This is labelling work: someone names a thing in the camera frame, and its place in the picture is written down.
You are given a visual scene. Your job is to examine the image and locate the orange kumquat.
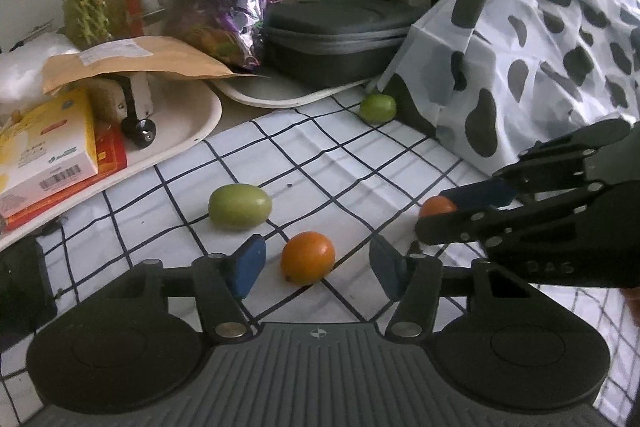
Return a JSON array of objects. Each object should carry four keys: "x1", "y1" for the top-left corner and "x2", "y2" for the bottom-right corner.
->
[
  {"x1": 419, "y1": 195, "x2": 458, "y2": 219},
  {"x1": 280, "y1": 231, "x2": 335, "y2": 286}
]

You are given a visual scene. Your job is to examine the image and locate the orange kumquat front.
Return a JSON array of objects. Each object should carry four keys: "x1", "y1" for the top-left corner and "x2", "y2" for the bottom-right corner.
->
[{"x1": 280, "y1": 231, "x2": 335, "y2": 286}]

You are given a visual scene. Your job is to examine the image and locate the green fruit near dragonfruit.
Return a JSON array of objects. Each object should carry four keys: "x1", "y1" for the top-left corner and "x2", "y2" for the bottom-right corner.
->
[{"x1": 208, "y1": 183, "x2": 272, "y2": 230}]

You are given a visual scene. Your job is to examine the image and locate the white black checked tablecloth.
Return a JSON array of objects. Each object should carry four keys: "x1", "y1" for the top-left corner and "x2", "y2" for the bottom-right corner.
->
[{"x1": 0, "y1": 85, "x2": 640, "y2": 427}]

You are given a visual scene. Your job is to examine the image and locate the green fruit near cloth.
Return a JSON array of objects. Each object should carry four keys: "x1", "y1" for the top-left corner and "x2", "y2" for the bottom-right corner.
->
[{"x1": 358, "y1": 93, "x2": 397, "y2": 124}]

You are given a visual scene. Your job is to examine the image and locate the cow print cloth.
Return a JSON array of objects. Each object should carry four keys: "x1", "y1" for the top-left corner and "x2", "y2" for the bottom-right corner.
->
[{"x1": 376, "y1": 0, "x2": 639, "y2": 174}]

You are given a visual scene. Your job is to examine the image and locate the red flat packet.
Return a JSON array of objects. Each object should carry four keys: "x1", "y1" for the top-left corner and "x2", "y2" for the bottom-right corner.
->
[{"x1": 0, "y1": 120, "x2": 129, "y2": 233}]

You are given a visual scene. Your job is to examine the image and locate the white tray left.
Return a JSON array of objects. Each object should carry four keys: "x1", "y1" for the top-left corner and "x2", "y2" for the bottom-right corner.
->
[{"x1": 1, "y1": 80, "x2": 222, "y2": 249}]

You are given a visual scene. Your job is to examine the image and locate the white tray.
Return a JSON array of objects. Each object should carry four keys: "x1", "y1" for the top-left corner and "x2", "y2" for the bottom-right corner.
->
[
  {"x1": 209, "y1": 75, "x2": 368, "y2": 109},
  {"x1": 1, "y1": 80, "x2": 222, "y2": 249}
]

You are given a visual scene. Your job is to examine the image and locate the white tray right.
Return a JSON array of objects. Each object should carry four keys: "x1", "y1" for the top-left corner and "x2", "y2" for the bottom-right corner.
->
[{"x1": 209, "y1": 75, "x2": 368, "y2": 109}]

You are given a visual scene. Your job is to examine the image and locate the black flat power bank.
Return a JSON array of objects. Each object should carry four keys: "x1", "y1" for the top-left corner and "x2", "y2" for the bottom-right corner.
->
[{"x1": 0, "y1": 236, "x2": 58, "y2": 351}]

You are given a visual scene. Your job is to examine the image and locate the small white wheeled gadget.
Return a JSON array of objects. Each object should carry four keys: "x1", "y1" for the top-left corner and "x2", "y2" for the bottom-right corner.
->
[{"x1": 87, "y1": 72, "x2": 157, "y2": 150}]

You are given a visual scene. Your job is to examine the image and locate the yellow white box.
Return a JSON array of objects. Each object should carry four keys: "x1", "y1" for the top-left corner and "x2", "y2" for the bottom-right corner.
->
[{"x1": 1, "y1": 88, "x2": 99, "y2": 218}]

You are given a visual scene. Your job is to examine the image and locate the dark grey zip case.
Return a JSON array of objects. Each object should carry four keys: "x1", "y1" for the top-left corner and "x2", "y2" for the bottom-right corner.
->
[{"x1": 262, "y1": 0, "x2": 424, "y2": 88}]

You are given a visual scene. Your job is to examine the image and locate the brown padded envelope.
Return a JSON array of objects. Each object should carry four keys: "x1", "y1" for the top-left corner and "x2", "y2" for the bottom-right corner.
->
[{"x1": 42, "y1": 36, "x2": 245, "y2": 94}]

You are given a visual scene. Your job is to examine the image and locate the white plastic bag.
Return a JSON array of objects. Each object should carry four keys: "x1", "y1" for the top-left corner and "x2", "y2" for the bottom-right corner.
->
[{"x1": 0, "y1": 32, "x2": 78, "y2": 112}]

